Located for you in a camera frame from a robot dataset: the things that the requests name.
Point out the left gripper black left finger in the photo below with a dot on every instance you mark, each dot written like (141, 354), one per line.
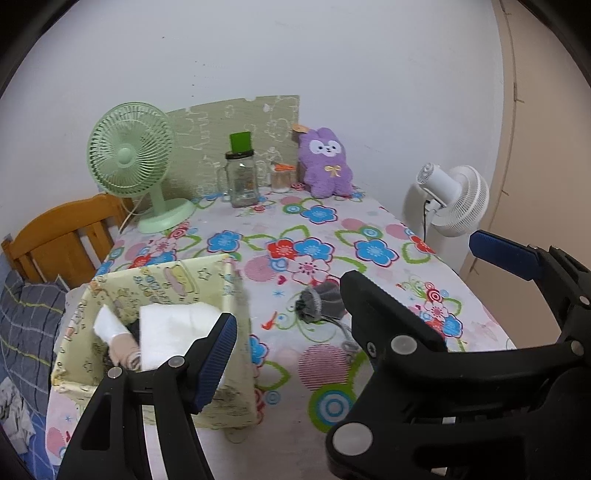
(109, 441)

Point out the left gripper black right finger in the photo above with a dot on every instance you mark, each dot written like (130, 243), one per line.
(429, 413)

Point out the white towel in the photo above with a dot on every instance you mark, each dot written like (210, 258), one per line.
(166, 331)

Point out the yellow birthday storage box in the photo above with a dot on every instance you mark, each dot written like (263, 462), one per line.
(211, 279)

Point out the crumpled white cloth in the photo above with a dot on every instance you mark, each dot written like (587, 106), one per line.
(15, 417)

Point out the grey plaid pillow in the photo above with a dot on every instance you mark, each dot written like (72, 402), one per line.
(30, 320)

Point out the wooden bed headboard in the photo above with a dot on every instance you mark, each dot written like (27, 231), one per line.
(50, 246)

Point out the white standing fan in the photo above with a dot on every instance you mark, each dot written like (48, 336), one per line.
(451, 202)

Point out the grey rolled sock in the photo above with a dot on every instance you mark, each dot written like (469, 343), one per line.
(324, 303)

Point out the floral tablecloth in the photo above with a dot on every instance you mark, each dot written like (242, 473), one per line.
(303, 380)

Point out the glass mason jar mug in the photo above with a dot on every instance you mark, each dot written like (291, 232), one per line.
(237, 180)

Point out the green desk fan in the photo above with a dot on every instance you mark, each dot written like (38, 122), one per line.
(129, 153)

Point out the cotton swab jar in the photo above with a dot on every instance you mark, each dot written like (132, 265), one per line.
(281, 177)

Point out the purple plush bunny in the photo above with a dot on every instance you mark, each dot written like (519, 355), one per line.
(323, 159)

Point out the green patterned cardboard panel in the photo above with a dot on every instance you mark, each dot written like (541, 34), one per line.
(201, 134)

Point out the green cylindrical cap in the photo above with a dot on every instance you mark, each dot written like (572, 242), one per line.
(240, 142)

